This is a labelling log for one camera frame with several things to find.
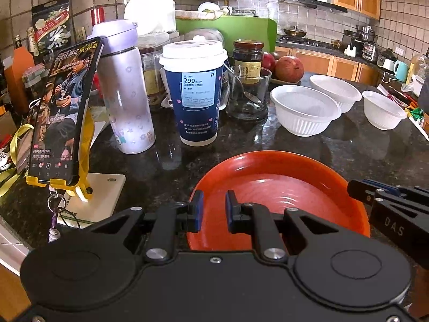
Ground dark snack bag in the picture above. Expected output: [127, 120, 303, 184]
[32, 0, 75, 56]

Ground teal mug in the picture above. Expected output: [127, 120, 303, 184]
[394, 60, 409, 83]

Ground stack of plastic containers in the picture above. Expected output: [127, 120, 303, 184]
[184, 28, 225, 46]

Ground light red apple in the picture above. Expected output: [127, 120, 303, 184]
[275, 56, 305, 82]

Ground beige fruit tray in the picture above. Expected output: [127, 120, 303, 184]
[270, 77, 302, 86]

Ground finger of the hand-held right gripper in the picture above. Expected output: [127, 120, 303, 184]
[364, 179, 429, 205]
[347, 180, 380, 206]

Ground metal spoon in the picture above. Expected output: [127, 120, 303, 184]
[223, 64, 264, 105]

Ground gas stove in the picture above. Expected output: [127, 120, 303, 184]
[278, 37, 319, 48]

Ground rice cooker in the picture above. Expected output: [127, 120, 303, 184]
[377, 49, 398, 71]

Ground white plastic bag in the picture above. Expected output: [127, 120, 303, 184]
[124, 0, 177, 36]

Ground dark red apple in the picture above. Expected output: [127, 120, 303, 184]
[261, 52, 279, 73]

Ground purple water bottle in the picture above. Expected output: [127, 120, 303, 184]
[86, 19, 157, 155]

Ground black smartphone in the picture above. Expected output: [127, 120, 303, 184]
[28, 37, 103, 186]

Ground blender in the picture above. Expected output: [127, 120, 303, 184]
[362, 25, 378, 62]

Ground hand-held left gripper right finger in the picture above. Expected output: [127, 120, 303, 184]
[225, 189, 340, 264]

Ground blue paper cup white lid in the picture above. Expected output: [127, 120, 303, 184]
[158, 39, 229, 147]

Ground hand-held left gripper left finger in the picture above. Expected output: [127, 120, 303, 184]
[88, 189, 205, 265]

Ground red patterned bags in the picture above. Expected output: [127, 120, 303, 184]
[385, 87, 429, 122]

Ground green dish rack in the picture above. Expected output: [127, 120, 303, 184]
[198, 2, 234, 17]

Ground wooden base cabinets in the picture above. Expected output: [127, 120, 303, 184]
[273, 45, 383, 86]

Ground green cutting board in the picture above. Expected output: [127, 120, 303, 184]
[175, 16, 278, 46]

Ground white ribbed plastic bowl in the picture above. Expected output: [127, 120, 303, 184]
[309, 75, 363, 114]
[270, 85, 343, 138]
[361, 90, 408, 131]

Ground purple keychain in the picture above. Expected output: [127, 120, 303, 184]
[47, 193, 68, 244]

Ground clear glass cup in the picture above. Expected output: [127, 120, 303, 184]
[225, 65, 272, 122]

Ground clear plastic container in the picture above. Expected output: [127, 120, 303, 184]
[137, 32, 182, 111]

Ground dark sauce jar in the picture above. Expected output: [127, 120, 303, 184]
[233, 39, 265, 86]

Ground yellow ribbon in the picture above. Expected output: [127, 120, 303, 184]
[0, 124, 34, 199]

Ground black kitchen appliance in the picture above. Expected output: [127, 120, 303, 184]
[343, 28, 364, 56]

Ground wok with lid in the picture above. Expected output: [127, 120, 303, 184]
[283, 25, 308, 38]

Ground orange plastic plate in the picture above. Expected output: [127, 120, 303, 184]
[186, 151, 371, 252]

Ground red can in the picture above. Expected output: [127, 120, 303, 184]
[91, 7, 105, 28]

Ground clear oil bottle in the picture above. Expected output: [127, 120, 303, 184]
[405, 54, 429, 88]

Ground yellow phone stand white base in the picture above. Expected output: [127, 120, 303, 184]
[26, 107, 127, 226]

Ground orange cardboard box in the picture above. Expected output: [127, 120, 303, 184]
[3, 45, 36, 115]

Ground range hood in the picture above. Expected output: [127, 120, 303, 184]
[280, 0, 348, 14]

